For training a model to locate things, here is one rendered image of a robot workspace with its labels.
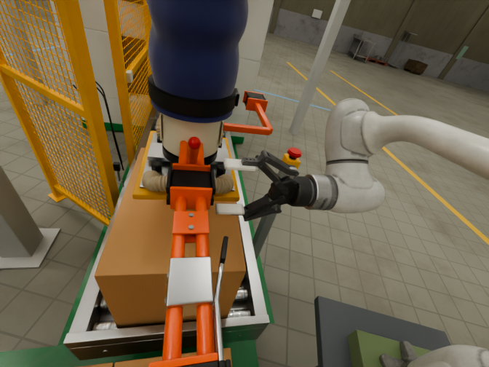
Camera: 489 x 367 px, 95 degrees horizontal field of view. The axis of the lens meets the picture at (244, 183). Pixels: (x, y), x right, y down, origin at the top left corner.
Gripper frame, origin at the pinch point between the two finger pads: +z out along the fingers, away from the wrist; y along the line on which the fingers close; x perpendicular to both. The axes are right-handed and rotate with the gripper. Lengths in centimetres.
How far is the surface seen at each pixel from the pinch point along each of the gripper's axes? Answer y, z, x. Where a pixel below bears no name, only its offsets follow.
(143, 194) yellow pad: 11.4, 18.9, 8.7
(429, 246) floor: 122, -236, 58
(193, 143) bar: -11.8, 7.5, -1.5
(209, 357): -2.3, 5.2, -30.7
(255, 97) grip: -2, -18, 53
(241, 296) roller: 68, -18, 3
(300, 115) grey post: 89, -159, 270
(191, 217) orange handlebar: -1.3, 7.2, -9.5
